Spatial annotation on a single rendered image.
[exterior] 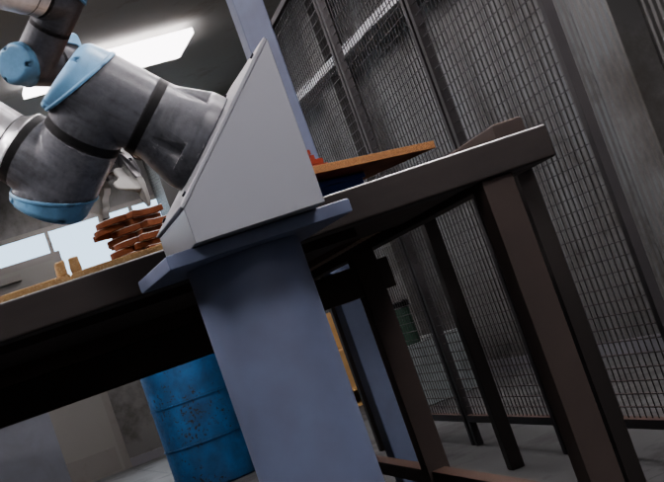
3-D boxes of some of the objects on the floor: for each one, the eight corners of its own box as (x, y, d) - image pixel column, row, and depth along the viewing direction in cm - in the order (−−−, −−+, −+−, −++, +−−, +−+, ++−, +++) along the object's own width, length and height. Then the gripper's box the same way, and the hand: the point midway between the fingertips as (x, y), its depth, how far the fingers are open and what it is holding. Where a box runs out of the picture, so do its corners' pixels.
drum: (251, 464, 786) (209, 342, 791) (274, 464, 735) (228, 334, 740) (171, 496, 767) (128, 370, 772) (189, 498, 716) (142, 364, 721)
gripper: (34, 138, 228) (68, 240, 227) (91, 100, 214) (128, 207, 213) (72, 132, 234) (106, 231, 233) (130, 95, 221) (166, 200, 219)
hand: (129, 218), depth 225 cm, fingers open, 14 cm apart
